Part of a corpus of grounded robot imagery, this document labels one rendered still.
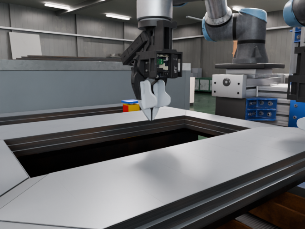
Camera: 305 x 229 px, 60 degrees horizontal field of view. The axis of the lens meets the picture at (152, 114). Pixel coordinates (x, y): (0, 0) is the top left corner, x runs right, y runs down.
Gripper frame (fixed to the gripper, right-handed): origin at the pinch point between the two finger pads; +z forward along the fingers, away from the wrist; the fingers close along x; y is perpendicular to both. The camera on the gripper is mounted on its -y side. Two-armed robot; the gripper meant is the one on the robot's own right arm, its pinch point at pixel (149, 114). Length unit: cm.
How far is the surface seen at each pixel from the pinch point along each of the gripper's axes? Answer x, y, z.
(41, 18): 261, -1097, -212
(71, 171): -22.0, 10.0, 5.5
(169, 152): -3.8, 11.8, 5.5
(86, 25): 457, -1127, -211
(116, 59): 32, -74, -15
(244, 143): 13.3, 16.6, 5.5
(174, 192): -13.8, 24.9, 5.5
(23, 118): -17, -51, 7
